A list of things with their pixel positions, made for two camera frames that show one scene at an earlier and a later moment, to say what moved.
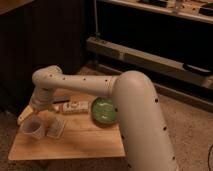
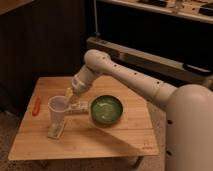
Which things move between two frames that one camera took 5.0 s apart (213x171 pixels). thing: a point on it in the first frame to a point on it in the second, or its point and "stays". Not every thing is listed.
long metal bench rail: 168,74 stays
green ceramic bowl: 103,111 stays
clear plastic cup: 31,127 to 57,106
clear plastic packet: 55,127 stays
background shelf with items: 201,10 stays
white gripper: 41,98 to 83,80
